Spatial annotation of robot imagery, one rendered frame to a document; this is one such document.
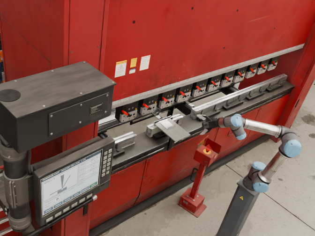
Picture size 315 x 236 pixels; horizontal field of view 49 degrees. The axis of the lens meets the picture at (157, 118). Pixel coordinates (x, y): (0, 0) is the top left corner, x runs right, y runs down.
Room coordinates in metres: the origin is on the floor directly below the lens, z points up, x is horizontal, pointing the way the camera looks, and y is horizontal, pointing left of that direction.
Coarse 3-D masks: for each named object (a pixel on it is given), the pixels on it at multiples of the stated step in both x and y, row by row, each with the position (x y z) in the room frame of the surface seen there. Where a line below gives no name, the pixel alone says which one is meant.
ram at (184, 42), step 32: (128, 0) 2.06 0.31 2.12; (160, 0) 2.25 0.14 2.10; (192, 0) 2.48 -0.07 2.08; (224, 0) 2.75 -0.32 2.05; (256, 0) 3.08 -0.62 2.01; (288, 0) 3.48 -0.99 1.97; (128, 32) 2.08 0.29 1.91; (160, 32) 2.29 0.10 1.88; (192, 32) 2.54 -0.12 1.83; (224, 32) 2.84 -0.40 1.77; (256, 32) 3.21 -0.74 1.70; (288, 32) 3.68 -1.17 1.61; (128, 64) 2.11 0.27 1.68; (160, 64) 2.34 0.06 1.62; (192, 64) 2.61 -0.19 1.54; (224, 64) 2.94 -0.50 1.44; (128, 96) 2.14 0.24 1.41
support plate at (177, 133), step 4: (168, 120) 2.52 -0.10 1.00; (172, 120) 2.53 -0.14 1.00; (156, 124) 2.43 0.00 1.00; (160, 124) 2.44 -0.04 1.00; (172, 124) 2.48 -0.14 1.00; (160, 128) 2.38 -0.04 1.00; (164, 128) 2.39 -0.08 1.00; (172, 128) 2.41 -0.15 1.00; (176, 128) 2.43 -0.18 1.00; (180, 128) 2.44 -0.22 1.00; (164, 132) 2.34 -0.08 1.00; (168, 132) 2.35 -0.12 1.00; (172, 132) 2.36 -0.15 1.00; (176, 132) 2.37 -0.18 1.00; (180, 132) 2.39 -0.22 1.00; (184, 132) 2.40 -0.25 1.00; (168, 136) 2.31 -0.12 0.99; (172, 136) 2.31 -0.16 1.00; (176, 136) 2.32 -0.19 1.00; (180, 136) 2.33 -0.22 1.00; (184, 136) 2.34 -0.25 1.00; (176, 140) 2.26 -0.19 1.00
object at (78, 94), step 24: (48, 72) 1.37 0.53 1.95; (72, 72) 1.41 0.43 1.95; (96, 72) 1.46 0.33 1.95; (0, 96) 1.11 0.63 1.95; (24, 96) 1.14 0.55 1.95; (48, 96) 1.18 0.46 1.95; (72, 96) 1.21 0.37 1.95; (96, 96) 1.31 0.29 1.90; (0, 120) 1.09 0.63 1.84; (24, 120) 1.04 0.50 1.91; (48, 120) 1.12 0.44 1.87; (72, 120) 1.21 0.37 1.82; (96, 120) 1.32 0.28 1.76; (0, 144) 1.09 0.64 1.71; (24, 144) 1.03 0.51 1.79; (24, 168) 1.12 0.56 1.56; (24, 192) 1.10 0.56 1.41; (24, 216) 1.10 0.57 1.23
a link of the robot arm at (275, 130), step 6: (234, 114) 2.21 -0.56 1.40; (246, 120) 2.15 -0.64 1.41; (252, 120) 2.17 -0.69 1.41; (246, 126) 2.13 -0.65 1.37; (252, 126) 2.13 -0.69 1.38; (258, 126) 2.13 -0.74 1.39; (264, 126) 2.14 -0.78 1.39; (270, 126) 2.15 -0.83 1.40; (276, 126) 2.17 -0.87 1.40; (282, 126) 2.17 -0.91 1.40; (264, 132) 2.13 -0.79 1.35; (270, 132) 2.13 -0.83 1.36; (276, 132) 2.13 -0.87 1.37; (282, 132) 2.13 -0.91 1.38; (294, 132) 2.13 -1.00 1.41
